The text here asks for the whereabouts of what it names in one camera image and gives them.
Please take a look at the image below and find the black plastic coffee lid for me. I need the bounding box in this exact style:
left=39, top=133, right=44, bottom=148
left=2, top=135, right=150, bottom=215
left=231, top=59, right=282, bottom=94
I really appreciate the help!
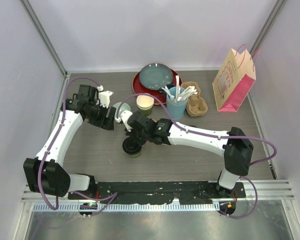
left=122, top=137, right=142, bottom=155

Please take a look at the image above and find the blue grey plate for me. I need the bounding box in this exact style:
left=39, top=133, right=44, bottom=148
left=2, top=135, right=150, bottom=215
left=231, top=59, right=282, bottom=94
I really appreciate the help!
left=139, top=63, right=174, bottom=91

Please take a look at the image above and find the stack of green paper cups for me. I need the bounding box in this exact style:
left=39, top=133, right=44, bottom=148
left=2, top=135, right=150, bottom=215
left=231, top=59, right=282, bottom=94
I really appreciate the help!
left=136, top=95, right=155, bottom=116

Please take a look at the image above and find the green paper cup taken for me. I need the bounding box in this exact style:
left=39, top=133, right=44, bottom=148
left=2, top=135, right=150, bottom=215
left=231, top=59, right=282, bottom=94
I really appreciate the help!
left=128, top=151, right=141, bottom=159

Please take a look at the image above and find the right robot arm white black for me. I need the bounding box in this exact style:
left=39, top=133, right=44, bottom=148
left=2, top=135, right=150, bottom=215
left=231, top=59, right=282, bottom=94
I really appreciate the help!
left=117, top=110, right=254, bottom=198

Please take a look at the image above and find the light teal patterned bowl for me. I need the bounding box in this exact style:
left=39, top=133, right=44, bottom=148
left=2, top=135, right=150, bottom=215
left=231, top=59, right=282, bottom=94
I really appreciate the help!
left=112, top=102, right=131, bottom=118

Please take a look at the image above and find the brown cardboard cup carrier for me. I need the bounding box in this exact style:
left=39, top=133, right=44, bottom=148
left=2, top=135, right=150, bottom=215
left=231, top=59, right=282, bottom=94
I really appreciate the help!
left=181, top=81, right=208, bottom=117

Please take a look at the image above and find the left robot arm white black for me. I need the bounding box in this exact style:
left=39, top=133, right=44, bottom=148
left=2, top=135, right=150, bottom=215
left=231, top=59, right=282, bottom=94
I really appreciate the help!
left=23, top=84, right=116, bottom=200

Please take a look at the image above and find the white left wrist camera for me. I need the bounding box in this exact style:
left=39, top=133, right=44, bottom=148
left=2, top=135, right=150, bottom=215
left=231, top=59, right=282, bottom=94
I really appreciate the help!
left=97, top=85, right=114, bottom=109

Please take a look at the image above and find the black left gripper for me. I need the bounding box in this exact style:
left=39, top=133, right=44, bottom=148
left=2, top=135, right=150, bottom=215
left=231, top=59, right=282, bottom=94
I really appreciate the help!
left=86, top=101, right=116, bottom=131

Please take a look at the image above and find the red round plate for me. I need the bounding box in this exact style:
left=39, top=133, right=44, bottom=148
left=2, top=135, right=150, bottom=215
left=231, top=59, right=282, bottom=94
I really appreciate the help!
left=132, top=69, right=183, bottom=105

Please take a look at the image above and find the pink paper gift bag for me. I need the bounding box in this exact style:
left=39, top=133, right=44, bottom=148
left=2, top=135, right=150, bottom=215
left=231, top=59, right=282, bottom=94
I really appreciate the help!
left=212, top=44, right=261, bottom=112

